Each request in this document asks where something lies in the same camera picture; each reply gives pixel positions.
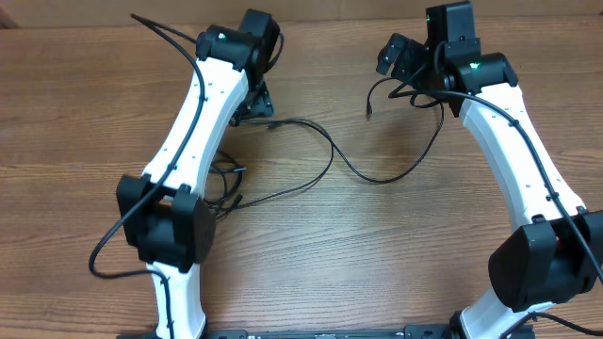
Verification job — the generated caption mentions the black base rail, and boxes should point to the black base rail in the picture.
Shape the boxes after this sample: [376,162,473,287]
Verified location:
[202,325,459,339]

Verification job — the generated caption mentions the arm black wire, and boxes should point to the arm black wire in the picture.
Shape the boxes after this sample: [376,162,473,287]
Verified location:
[388,40,603,335]
[88,12,208,339]

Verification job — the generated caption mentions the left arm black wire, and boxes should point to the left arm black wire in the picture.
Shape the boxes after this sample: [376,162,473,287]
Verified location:
[88,12,208,339]

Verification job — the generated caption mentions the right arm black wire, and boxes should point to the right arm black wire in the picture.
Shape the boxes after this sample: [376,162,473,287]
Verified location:
[388,40,603,335]

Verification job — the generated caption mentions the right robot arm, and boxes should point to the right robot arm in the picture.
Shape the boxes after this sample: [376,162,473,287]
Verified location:
[377,1,602,338]

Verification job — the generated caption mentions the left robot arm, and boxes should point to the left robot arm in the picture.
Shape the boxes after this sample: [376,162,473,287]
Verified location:
[116,9,281,338]

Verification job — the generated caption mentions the black USB cable short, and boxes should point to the black USB cable short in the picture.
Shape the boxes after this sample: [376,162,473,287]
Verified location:
[203,118,336,221]

